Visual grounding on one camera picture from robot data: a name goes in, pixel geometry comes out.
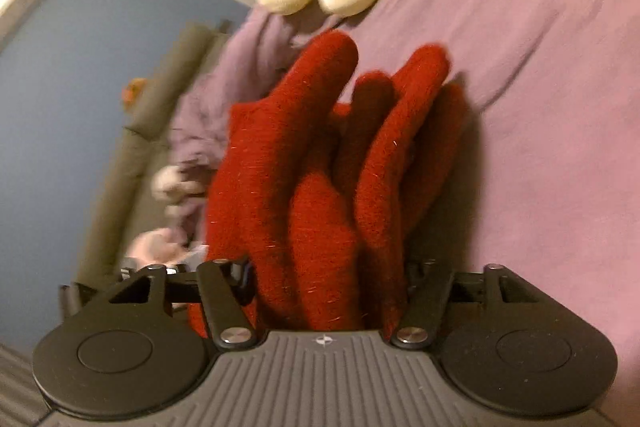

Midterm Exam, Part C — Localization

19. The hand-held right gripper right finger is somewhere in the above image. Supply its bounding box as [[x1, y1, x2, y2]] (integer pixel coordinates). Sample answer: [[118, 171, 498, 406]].
[[391, 260, 571, 351]]

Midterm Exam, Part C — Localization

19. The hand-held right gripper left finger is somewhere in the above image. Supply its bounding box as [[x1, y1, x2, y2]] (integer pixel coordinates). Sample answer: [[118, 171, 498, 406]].
[[107, 257, 257, 352]]

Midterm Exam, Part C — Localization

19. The red knit glove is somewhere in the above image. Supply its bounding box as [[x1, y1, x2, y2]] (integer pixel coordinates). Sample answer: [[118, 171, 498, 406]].
[[292, 44, 473, 333], [189, 29, 361, 340]]

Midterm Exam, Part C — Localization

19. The pink soft toy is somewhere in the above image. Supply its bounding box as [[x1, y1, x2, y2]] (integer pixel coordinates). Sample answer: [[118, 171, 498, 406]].
[[124, 228, 210, 269]]

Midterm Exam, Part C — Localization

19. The small white plush toy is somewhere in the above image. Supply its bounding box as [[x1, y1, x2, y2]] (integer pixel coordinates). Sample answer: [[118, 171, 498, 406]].
[[151, 163, 207, 218]]

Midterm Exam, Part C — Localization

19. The small orange object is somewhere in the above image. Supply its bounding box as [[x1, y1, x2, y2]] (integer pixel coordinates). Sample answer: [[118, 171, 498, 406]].
[[121, 78, 149, 106]]

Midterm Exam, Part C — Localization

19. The purple bed sheet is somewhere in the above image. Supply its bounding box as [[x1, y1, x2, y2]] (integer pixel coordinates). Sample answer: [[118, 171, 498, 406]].
[[310, 0, 640, 358]]

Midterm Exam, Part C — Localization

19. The olive padded bed frame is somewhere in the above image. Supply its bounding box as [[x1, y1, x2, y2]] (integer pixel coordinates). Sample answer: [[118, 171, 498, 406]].
[[72, 21, 233, 290]]

